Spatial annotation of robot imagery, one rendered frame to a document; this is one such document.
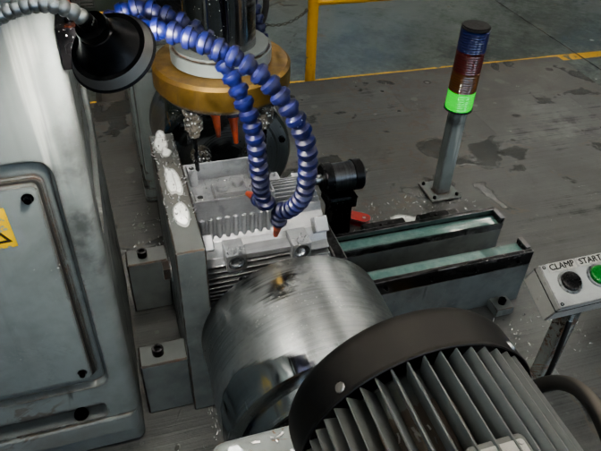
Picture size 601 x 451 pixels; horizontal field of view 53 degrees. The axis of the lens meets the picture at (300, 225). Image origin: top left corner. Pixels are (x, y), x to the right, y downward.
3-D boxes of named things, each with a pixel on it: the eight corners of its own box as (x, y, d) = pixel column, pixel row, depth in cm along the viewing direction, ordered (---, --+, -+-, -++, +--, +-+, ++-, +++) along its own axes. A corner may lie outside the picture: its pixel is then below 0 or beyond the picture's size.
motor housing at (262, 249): (208, 332, 96) (200, 242, 84) (189, 254, 110) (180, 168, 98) (326, 307, 101) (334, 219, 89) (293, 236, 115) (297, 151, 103)
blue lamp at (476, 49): (465, 56, 123) (469, 35, 120) (451, 45, 127) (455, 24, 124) (491, 54, 124) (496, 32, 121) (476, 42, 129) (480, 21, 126)
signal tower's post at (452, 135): (432, 203, 145) (469, 33, 118) (417, 184, 151) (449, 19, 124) (461, 198, 147) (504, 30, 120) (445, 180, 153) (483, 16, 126)
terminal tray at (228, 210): (197, 243, 90) (193, 205, 85) (185, 201, 97) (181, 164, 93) (275, 230, 93) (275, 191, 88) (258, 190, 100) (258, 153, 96)
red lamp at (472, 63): (461, 77, 126) (465, 56, 123) (447, 65, 130) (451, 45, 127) (486, 74, 127) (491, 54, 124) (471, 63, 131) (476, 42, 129)
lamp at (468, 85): (456, 97, 128) (461, 77, 126) (443, 84, 133) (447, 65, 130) (481, 94, 130) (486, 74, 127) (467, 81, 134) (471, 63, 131)
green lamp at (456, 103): (452, 115, 131) (456, 97, 128) (439, 103, 136) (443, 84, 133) (477, 112, 133) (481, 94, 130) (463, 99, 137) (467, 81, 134)
